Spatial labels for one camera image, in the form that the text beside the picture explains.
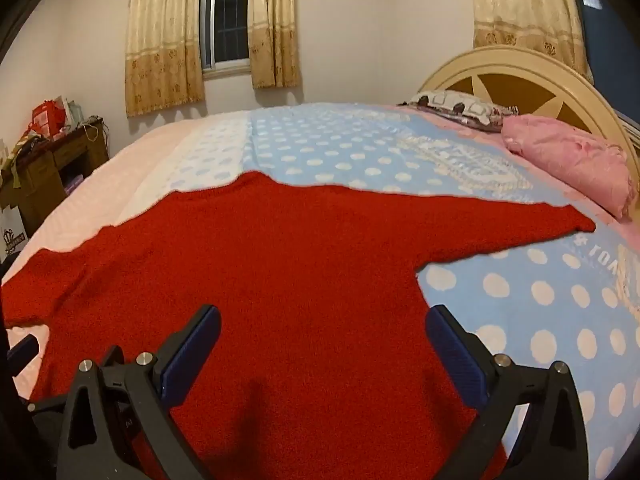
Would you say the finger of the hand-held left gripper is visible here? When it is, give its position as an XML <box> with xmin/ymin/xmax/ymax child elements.
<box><xmin>7</xmin><ymin>334</ymin><xmax>42</xmax><ymax>377</ymax></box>

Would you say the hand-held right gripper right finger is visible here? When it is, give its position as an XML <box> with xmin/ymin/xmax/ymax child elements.
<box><xmin>425</xmin><ymin>304</ymin><xmax>591</xmax><ymax>480</ymax></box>

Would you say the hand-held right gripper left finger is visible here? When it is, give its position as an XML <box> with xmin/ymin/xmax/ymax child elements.
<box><xmin>27</xmin><ymin>304</ymin><xmax>223</xmax><ymax>480</ymax></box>

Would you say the red knitted sweater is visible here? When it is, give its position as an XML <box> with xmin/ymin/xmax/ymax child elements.
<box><xmin>0</xmin><ymin>171</ymin><xmax>597</xmax><ymax>480</ymax></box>

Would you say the white printed paper bag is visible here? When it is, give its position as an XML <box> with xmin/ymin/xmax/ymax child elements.
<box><xmin>0</xmin><ymin>205</ymin><xmax>28</xmax><ymax>261</ymax></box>

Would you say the dark wooden desk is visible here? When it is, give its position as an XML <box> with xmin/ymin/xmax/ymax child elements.
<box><xmin>0</xmin><ymin>117</ymin><xmax>111</xmax><ymax>238</ymax></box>

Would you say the pink bed sheet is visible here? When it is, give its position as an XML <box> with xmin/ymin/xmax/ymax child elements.
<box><xmin>0</xmin><ymin>115</ymin><xmax>211</xmax><ymax>401</ymax></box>

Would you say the pink pillow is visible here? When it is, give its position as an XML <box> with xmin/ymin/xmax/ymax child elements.
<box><xmin>501</xmin><ymin>114</ymin><xmax>633</xmax><ymax>218</ymax></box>

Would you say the red gift bag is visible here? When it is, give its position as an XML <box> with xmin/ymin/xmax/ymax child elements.
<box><xmin>31</xmin><ymin>100</ymin><xmax>68</xmax><ymax>136</ymax></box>

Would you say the blue polka dot blanket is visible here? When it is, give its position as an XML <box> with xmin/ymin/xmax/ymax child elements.
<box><xmin>117</xmin><ymin>102</ymin><xmax>640</xmax><ymax>480</ymax></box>

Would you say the pale green bag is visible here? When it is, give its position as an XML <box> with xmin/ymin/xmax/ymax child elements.
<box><xmin>62</xmin><ymin>97</ymin><xmax>83</xmax><ymax>128</ymax></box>

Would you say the patterned pillow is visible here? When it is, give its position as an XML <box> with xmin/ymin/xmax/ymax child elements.
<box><xmin>398</xmin><ymin>90</ymin><xmax>521</xmax><ymax>133</ymax></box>

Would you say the cream wooden headboard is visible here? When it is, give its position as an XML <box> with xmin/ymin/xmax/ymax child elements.
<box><xmin>417</xmin><ymin>45</ymin><xmax>640</xmax><ymax>211</ymax></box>

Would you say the beige floral curtain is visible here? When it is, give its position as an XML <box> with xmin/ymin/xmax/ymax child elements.
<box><xmin>472</xmin><ymin>0</ymin><xmax>595</xmax><ymax>83</ymax></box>
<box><xmin>124</xmin><ymin>0</ymin><xmax>206</xmax><ymax>118</ymax></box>
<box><xmin>248</xmin><ymin>0</ymin><xmax>302</xmax><ymax>89</ymax></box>

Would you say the dark blue panel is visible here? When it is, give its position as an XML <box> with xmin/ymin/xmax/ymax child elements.
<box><xmin>565</xmin><ymin>0</ymin><xmax>640</xmax><ymax>126</ymax></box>

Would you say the window with white frame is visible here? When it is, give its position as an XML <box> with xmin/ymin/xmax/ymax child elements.
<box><xmin>199</xmin><ymin>0</ymin><xmax>252</xmax><ymax>80</ymax></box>

